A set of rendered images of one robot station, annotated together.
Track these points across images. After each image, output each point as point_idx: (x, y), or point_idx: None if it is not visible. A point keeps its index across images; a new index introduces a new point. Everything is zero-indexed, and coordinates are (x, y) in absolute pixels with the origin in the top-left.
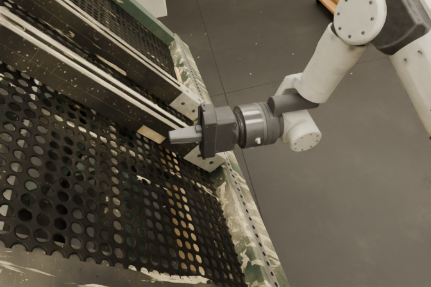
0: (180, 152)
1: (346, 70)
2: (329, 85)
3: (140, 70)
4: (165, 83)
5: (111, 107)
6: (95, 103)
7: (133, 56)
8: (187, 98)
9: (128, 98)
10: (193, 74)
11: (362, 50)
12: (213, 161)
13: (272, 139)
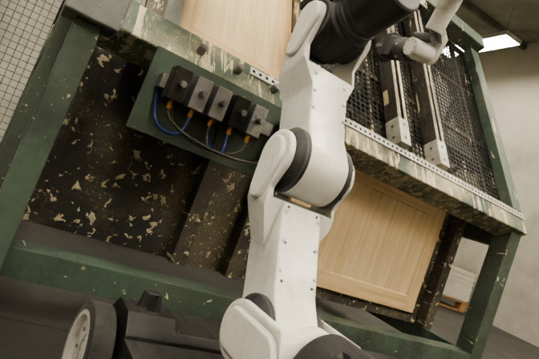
0: (387, 117)
1: (440, 6)
2: (433, 15)
3: (426, 111)
4: (432, 127)
5: (385, 71)
6: (382, 67)
7: (430, 101)
8: (435, 145)
9: (394, 71)
10: (479, 193)
11: None
12: (395, 137)
13: (401, 46)
